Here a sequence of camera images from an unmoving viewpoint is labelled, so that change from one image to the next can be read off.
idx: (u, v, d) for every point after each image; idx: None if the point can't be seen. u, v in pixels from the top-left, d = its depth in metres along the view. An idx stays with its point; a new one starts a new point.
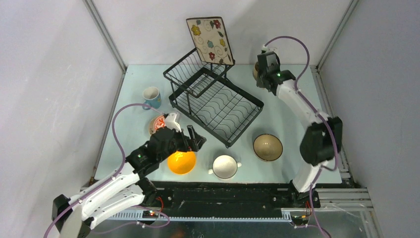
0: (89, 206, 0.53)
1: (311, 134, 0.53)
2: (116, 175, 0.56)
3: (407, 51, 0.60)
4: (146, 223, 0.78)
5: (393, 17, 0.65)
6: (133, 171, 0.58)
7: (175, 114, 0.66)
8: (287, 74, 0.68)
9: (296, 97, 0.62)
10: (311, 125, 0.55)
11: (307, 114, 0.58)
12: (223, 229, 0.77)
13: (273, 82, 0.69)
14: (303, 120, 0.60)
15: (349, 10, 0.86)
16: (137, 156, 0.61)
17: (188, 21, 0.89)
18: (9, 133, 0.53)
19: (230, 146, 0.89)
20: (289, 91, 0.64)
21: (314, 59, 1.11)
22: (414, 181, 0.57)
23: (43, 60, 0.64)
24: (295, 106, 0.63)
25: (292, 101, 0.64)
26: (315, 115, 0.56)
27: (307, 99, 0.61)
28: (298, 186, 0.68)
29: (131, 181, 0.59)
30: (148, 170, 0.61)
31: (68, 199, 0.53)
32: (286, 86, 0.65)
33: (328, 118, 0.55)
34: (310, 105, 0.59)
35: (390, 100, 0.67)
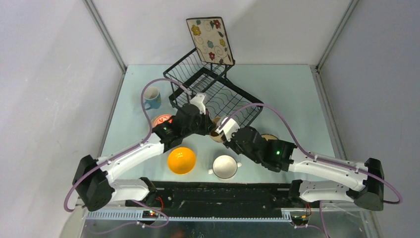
0: (116, 168, 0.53)
1: (375, 194, 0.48)
2: (143, 142, 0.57)
3: (407, 51, 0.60)
4: (146, 223, 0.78)
5: (393, 17, 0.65)
6: (160, 141, 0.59)
7: (203, 96, 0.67)
8: (284, 147, 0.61)
9: (319, 165, 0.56)
10: (366, 186, 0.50)
11: (347, 177, 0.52)
12: (223, 229, 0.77)
13: (278, 162, 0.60)
14: (343, 183, 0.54)
15: (349, 10, 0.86)
16: (164, 128, 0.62)
17: (188, 21, 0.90)
18: (9, 133, 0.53)
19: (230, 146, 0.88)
20: (307, 163, 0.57)
21: (314, 59, 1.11)
22: (415, 181, 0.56)
23: (43, 61, 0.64)
24: (322, 172, 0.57)
25: (317, 169, 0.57)
26: (356, 172, 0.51)
27: (332, 161, 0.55)
28: (311, 198, 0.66)
29: (155, 151, 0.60)
30: (173, 143, 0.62)
31: (95, 160, 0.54)
32: (300, 163, 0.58)
33: (366, 166, 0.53)
34: (340, 165, 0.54)
35: (389, 100, 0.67)
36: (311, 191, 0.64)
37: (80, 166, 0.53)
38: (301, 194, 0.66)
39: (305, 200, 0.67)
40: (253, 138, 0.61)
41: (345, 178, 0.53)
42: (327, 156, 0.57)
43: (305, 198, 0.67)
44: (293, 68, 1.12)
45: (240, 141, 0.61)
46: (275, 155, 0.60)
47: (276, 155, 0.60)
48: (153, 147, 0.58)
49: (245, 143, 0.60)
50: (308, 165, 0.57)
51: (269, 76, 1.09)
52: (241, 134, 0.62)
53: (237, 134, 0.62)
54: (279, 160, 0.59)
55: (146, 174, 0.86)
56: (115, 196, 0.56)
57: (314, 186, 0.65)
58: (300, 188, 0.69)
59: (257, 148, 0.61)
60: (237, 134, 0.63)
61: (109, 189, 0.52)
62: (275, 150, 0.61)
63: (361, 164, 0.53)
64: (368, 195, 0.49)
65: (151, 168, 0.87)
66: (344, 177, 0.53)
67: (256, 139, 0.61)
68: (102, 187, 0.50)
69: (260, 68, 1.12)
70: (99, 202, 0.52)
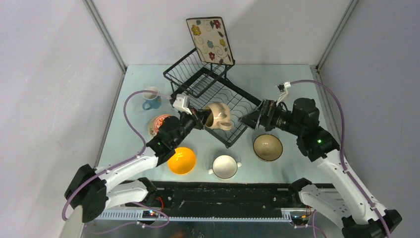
0: (114, 178, 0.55)
1: (368, 233, 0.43)
2: (140, 154, 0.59)
3: (407, 51, 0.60)
4: (146, 223, 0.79)
5: (393, 17, 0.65)
6: (155, 154, 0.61)
7: (183, 99, 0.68)
8: (328, 141, 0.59)
9: (344, 178, 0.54)
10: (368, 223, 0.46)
11: (361, 205, 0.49)
12: (223, 228, 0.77)
13: (312, 148, 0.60)
14: (351, 208, 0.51)
15: (349, 9, 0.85)
16: (158, 143, 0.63)
17: (188, 21, 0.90)
18: (9, 133, 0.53)
19: (230, 146, 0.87)
20: (335, 168, 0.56)
21: (314, 59, 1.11)
22: (413, 181, 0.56)
23: (43, 61, 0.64)
24: (341, 185, 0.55)
25: (340, 180, 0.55)
26: (371, 208, 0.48)
27: (358, 184, 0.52)
28: (308, 201, 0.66)
29: (150, 163, 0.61)
30: (165, 158, 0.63)
31: (93, 169, 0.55)
32: (332, 162, 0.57)
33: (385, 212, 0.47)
34: (363, 193, 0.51)
35: (389, 100, 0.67)
36: (312, 195, 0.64)
37: (77, 176, 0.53)
38: (302, 191, 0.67)
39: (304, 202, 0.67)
40: (312, 114, 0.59)
41: (356, 205, 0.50)
42: (359, 180, 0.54)
43: (303, 200, 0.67)
44: (293, 68, 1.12)
45: (300, 107, 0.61)
46: (314, 141, 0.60)
47: (314, 141, 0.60)
48: (150, 159, 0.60)
49: (302, 112, 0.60)
50: (333, 169, 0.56)
51: (269, 76, 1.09)
52: (306, 103, 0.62)
53: (302, 101, 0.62)
54: (314, 147, 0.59)
55: (146, 174, 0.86)
56: (111, 202, 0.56)
57: (317, 194, 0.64)
58: (304, 191, 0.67)
59: (305, 123, 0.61)
60: (301, 101, 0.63)
61: (104, 198, 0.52)
62: (317, 138, 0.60)
63: (381, 207, 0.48)
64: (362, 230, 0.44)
65: (151, 168, 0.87)
66: (356, 203, 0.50)
67: (312, 117, 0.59)
68: (100, 194, 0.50)
69: (260, 68, 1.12)
70: (93, 212, 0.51)
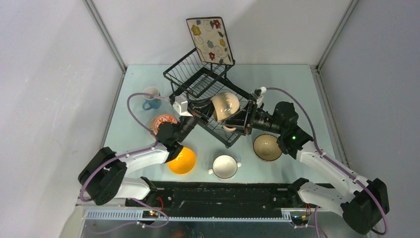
0: (131, 163, 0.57)
1: (359, 208, 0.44)
2: (155, 146, 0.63)
3: (407, 51, 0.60)
4: (146, 223, 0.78)
5: (393, 17, 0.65)
6: (166, 148, 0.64)
7: (180, 106, 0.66)
8: (302, 138, 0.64)
9: (323, 161, 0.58)
10: (355, 196, 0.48)
11: (343, 182, 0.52)
12: (223, 229, 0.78)
13: (290, 146, 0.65)
14: (338, 187, 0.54)
15: (349, 10, 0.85)
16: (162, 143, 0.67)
17: (188, 21, 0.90)
18: (8, 133, 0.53)
19: (230, 146, 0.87)
20: (313, 155, 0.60)
21: (314, 59, 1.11)
22: (412, 181, 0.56)
23: (43, 61, 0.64)
24: (323, 170, 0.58)
25: (320, 164, 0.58)
26: (353, 181, 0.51)
27: (337, 164, 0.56)
28: (308, 199, 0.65)
29: (161, 157, 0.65)
30: (173, 155, 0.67)
31: (112, 151, 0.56)
32: (308, 151, 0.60)
33: (368, 183, 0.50)
34: (342, 170, 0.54)
35: (389, 100, 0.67)
36: (310, 191, 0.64)
37: (97, 156, 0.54)
38: (300, 190, 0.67)
39: (302, 200, 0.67)
40: (291, 117, 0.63)
41: (341, 182, 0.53)
42: (336, 160, 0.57)
43: (303, 200, 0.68)
44: (293, 68, 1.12)
45: (281, 111, 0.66)
46: (291, 140, 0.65)
47: (291, 140, 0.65)
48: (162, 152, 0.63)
49: (282, 116, 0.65)
50: (310, 157, 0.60)
51: (269, 76, 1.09)
52: (285, 108, 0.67)
53: (283, 106, 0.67)
54: (291, 144, 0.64)
55: (146, 174, 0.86)
56: (122, 190, 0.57)
57: (315, 189, 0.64)
58: (303, 189, 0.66)
59: (285, 126, 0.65)
60: (280, 105, 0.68)
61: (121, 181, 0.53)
62: (292, 136, 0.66)
63: (363, 178, 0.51)
64: (354, 207, 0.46)
65: (151, 168, 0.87)
66: (340, 181, 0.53)
67: (291, 121, 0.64)
68: (117, 176, 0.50)
69: (260, 68, 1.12)
70: (106, 196, 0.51)
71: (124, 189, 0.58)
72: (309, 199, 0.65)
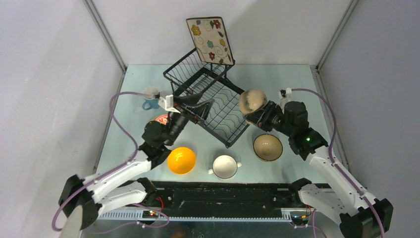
0: (103, 187, 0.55)
1: (360, 223, 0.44)
2: (131, 161, 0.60)
3: (407, 51, 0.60)
4: (146, 224, 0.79)
5: (393, 17, 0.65)
6: (147, 158, 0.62)
7: (165, 100, 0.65)
8: (316, 140, 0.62)
9: (334, 171, 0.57)
10: (359, 211, 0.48)
11: (349, 194, 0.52)
12: (223, 228, 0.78)
13: (302, 147, 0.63)
14: (342, 199, 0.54)
15: (349, 10, 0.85)
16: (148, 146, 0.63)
17: (188, 21, 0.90)
18: (8, 133, 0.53)
19: (230, 146, 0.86)
20: (324, 162, 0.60)
21: (313, 60, 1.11)
22: (412, 181, 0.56)
23: (43, 61, 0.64)
24: (331, 179, 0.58)
25: (330, 171, 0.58)
26: (360, 197, 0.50)
27: (347, 176, 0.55)
28: (307, 200, 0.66)
29: (143, 168, 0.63)
30: (159, 160, 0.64)
31: (81, 179, 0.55)
32: (322, 157, 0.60)
33: (375, 201, 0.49)
34: (351, 183, 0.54)
35: (388, 100, 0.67)
36: (311, 194, 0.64)
37: (66, 186, 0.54)
38: (301, 191, 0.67)
39: (302, 201, 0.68)
40: (301, 116, 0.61)
41: (347, 196, 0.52)
42: (346, 171, 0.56)
43: (303, 200, 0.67)
44: (293, 68, 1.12)
45: (290, 110, 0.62)
46: (303, 141, 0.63)
47: (304, 141, 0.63)
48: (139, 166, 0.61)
49: (291, 114, 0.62)
50: (323, 164, 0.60)
51: (269, 76, 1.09)
52: (295, 105, 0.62)
53: (292, 103, 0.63)
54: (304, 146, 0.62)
55: (146, 174, 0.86)
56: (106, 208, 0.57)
57: (317, 192, 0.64)
58: (304, 190, 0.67)
59: (296, 125, 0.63)
60: (291, 103, 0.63)
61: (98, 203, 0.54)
62: (307, 137, 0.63)
63: (371, 196, 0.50)
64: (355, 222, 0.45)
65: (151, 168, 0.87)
66: (346, 194, 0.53)
67: (299, 120, 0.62)
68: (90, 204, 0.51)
69: (260, 68, 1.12)
70: (85, 222, 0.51)
71: (109, 206, 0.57)
72: (309, 202, 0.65)
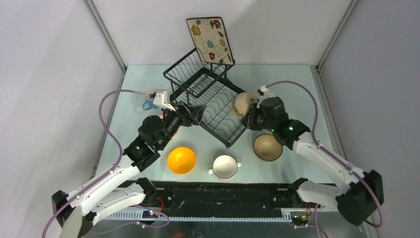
0: (88, 201, 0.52)
1: (353, 198, 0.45)
2: (114, 169, 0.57)
3: (407, 50, 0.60)
4: (146, 223, 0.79)
5: (393, 17, 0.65)
6: (131, 164, 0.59)
7: (162, 94, 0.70)
8: (298, 127, 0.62)
9: (321, 153, 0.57)
10: (351, 187, 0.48)
11: (339, 173, 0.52)
12: (223, 228, 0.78)
13: (287, 137, 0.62)
14: (333, 179, 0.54)
15: (349, 10, 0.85)
16: (135, 148, 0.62)
17: (188, 21, 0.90)
18: (8, 132, 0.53)
19: (230, 146, 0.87)
20: (309, 147, 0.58)
21: (313, 60, 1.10)
22: (413, 181, 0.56)
23: (43, 61, 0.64)
24: (319, 161, 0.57)
25: (316, 154, 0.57)
26: (349, 172, 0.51)
27: (334, 155, 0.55)
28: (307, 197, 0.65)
29: (129, 174, 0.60)
30: (147, 162, 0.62)
31: (65, 194, 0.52)
32: (305, 141, 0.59)
33: (363, 174, 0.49)
34: (339, 161, 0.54)
35: (388, 100, 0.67)
36: (308, 188, 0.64)
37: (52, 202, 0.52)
38: (299, 188, 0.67)
39: (303, 200, 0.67)
40: (278, 106, 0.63)
41: (337, 174, 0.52)
42: (333, 151, 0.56)
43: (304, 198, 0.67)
44: (293, 68, 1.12)
45: (266, 104, 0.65)
46: (287, 131, 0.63)
47: (287, 130, 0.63)
48: (125, 172, 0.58)
49: (268, 107, 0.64)
50: (308, 148, 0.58)
51: (269, 76, 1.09)
52: (271, 100, 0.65)
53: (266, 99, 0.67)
54: (288, 134, 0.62)
55: (146, 174, 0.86)
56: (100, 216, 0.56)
57: (313, 185, 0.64)
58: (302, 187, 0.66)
59: (275, 117, 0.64)
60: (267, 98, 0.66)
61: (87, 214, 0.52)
62: (289, 126, 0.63)
63: (359, 168, 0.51)
64: (348, 197, 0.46)
65: (151, 168, 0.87)
66: (336, 172, 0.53)
67: (277, 110, 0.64)
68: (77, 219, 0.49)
69: (260, 68, 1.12)
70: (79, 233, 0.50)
71: (104, 212, 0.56)
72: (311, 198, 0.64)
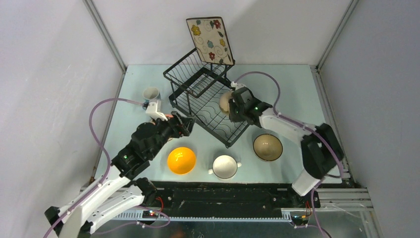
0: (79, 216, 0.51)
1: (307, 148, 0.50)
2: (102, 182, 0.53)
3: (407, 50, 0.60)
4: (146, 223, 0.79)
5: (393, 17, 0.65)
6: (120, 174, 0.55)
7: (156, 102, 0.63)
8: (262, 104, 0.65)
9: (279, 120, 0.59)
10: (304, 140, 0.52)
11: (297, 132, 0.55)
12: (223, 228, 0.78)
13: (255, 117, 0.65)
14: (292, 138, 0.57)
15: (349, 10, 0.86)
16: (123, 157, 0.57)
17: (188, 21, 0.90)
18: (8, 132, 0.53)
19: (230, 146, 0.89)
20: (270, 117, 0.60)
21: (313, 61, 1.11)
22: (414, 181, 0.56)
23: (43, 61, 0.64)
24: (280, 129, 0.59)
25: (277, 124, 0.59)
26: (302, 128, 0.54)
27: (289, 119, 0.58)
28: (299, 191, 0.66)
29: (120, 184, 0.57)
30: (137, 170, 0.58)
31: (57, 210, 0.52)
32: (267, 115, 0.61)
33: (316, 127, 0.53)
34: (293, 122, 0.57)
35: (388, 100, 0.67)
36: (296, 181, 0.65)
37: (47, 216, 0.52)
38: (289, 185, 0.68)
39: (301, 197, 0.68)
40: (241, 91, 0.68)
41: (294, 133, 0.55)
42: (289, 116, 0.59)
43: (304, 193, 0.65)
44: (293, 68, 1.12)
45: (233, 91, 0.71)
46: (253, 110, 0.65)
47: (253, 110, 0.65)
48: (114, 183, 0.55)
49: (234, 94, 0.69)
50: (270, 120, 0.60)
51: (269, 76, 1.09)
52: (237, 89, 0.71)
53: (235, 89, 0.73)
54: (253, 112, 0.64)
55: (146, 174, 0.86)
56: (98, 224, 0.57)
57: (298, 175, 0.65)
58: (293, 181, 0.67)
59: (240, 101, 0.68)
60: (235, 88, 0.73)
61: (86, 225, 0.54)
62: (255, 106, 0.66)
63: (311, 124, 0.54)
64: (304, 148, 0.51)
65: (151, 168, 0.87)
66: (292, 132, 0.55)
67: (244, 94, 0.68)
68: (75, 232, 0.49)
69: (260, 68, 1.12)
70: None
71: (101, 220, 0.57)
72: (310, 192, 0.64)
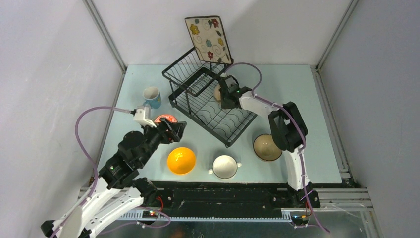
0: None
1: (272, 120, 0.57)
2: (91, 195, 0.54)
3: (409, 47, 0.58)
4: (146, 223, 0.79)
5: (394, 13, 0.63)
6: (107, 187, 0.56)
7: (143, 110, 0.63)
8: (243, 89, 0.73)
9: (255, 100, 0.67)
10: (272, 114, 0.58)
11: (266, 108, 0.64)
12: (223, 229, 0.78)
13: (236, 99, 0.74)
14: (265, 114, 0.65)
15: (350, 8, 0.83)
16: (110, 168, 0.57)
17: (186, 20, 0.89)
18: (8, 133, 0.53)
19: (230, 146, 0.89)
20: (248, 98, 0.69)
21: (314, 59, 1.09)
22: (415, 181, 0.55)
23: (43, 63, 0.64)
24: (256, 108, 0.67)
25: (252, 103, 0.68)
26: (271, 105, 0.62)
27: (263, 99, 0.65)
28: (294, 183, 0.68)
29: (111, 194, 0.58)
30: (125, 180, 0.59)
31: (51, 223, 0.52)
32: (245, 96, 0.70)
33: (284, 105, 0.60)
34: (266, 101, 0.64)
35: (388, 97, 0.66)
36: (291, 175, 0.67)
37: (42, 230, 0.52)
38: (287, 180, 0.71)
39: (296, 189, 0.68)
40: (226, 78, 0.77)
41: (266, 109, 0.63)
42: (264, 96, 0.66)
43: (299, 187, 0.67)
44: (293, 67, 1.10)
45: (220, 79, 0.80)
46: (236, 93, 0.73)
47: (236, 94, 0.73)
48: (103, 195, 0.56)
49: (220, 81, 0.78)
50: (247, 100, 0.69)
51: (269, 75, 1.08)
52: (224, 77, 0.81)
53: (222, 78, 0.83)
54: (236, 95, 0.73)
55: (146, 174, 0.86)
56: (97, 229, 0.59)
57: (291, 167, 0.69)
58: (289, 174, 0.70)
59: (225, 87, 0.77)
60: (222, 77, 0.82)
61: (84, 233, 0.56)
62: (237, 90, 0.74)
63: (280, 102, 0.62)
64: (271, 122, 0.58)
65: (151, 167, 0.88)
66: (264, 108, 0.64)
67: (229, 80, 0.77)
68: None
69: (260, 67, 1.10)
70: None
71: (99, 226, 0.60)
72: (303, 182, 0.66)
